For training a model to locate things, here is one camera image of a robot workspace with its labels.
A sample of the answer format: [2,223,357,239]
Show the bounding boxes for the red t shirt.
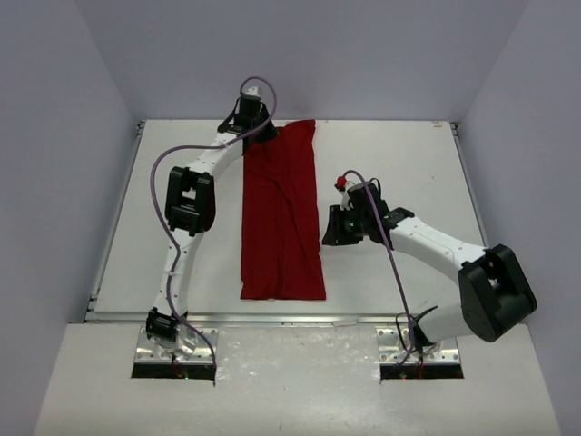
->
[241,119,326,301]

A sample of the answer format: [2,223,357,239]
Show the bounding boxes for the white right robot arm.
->
[322,176,537,352]

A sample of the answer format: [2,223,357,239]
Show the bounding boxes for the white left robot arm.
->
[146,86,278,344]

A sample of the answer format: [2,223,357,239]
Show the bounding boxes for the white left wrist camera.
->
[243,86,261,100]

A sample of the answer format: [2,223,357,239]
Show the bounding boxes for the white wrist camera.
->
[243,86,261,100]
[334,175,355,201]

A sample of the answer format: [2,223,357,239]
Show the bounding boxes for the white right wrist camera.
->
[334,175,355,201]

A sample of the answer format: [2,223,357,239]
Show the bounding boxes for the black looped cable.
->
[393,309,426,355]

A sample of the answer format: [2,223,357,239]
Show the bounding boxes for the right aluminium base plate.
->
[375,326,462,364]

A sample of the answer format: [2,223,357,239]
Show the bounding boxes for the aluminium base plate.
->
[375,326,462,364]
[133,326,219,365]

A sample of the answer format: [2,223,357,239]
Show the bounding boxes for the left side table rail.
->
[84,120,146,319]

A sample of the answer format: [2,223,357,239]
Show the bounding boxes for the left aluminium base plate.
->
[133,326,219,365]

